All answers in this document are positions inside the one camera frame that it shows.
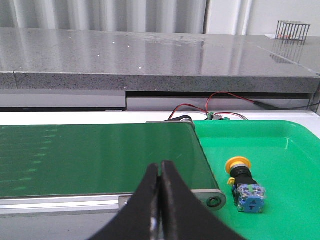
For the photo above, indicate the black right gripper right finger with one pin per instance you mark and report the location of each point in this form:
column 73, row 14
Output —
column 184, row 217

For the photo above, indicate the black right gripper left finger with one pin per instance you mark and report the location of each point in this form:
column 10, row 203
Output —
column 139, row 218

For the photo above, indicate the yellow mushroom push button switch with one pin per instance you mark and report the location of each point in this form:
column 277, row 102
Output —
column 248, row 195

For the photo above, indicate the green conveyor belt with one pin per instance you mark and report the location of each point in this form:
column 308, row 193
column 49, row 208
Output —
column 95, row 167

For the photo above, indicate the green terminal connector board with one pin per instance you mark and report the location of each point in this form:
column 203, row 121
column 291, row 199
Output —
column 211, row 116

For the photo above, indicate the green plastic tray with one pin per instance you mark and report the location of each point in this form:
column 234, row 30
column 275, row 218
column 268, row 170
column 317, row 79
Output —
column 285, row 158

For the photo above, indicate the grey stone counter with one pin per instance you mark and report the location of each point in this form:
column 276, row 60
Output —
column 50, row 59

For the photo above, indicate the white pleated curtain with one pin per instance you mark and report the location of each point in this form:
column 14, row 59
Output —
column 229, row 17

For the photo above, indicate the small wire rack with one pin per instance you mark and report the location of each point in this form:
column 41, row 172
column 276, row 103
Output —
column 290, row 31

